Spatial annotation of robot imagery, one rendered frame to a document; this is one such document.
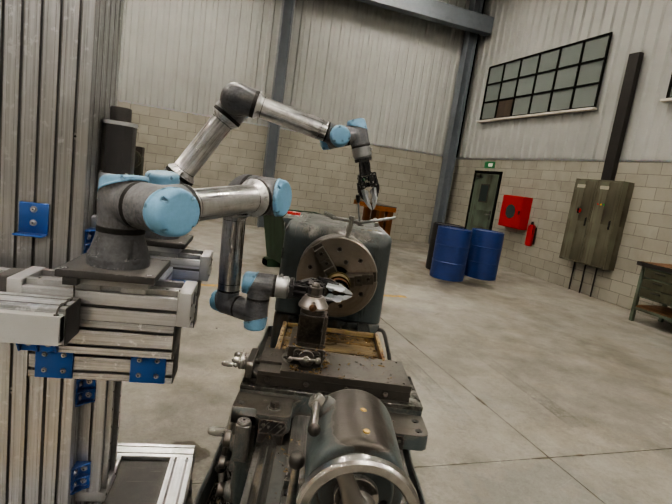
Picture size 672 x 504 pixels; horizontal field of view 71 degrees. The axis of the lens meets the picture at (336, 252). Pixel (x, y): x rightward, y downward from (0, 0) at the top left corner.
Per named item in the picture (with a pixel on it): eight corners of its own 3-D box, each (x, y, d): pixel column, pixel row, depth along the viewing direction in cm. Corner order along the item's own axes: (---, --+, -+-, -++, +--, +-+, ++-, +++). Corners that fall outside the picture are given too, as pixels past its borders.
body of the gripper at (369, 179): (360, 190, 185) (354, 159, 183) (358, 189, 194) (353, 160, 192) (379, 186, 185) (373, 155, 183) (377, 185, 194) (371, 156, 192)
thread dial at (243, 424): (233, 452, 111) (237, 413, 109) (248, 454, 111) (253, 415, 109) (230, 461, 107) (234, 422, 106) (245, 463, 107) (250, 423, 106)
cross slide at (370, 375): (251, 357, 133) (253, 342, 132) (400, 376, 135) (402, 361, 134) (241, 383, 117) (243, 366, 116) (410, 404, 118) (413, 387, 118)
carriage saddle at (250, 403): (249, 374, 136) (251, 355, 135) (407, 394, 138) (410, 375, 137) (227, 429, 106) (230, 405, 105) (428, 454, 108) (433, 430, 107)
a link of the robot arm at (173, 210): (118, 231, 113) (260, 208, 159) (161, 243, 106) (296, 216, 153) (116, 181, 110) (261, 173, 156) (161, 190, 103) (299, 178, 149)
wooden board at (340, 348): (282, 331, 176) (283, 320, 176) (376, 343, 178) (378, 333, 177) (272, 362, 147) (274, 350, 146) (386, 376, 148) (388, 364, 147)
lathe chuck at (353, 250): (289, 301, 191) (307, 226, 186) (364, 318, 193) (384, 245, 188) (287, 307, 182) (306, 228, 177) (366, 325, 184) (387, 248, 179)
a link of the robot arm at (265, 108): (223, 71, 158) (356, 123, 168) (225, 77, 169) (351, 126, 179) (212, 104, 160) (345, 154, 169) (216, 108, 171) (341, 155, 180)
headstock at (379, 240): (282, 280, 257) (291, 209, 251) (368, 291, 259) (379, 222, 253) (269, 311, 198) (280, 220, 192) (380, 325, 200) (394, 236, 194)
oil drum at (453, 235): (423, 272, 839) (431, 224, 825) (451, 274, 858) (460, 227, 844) (439, 280, 784) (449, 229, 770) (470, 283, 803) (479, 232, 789)
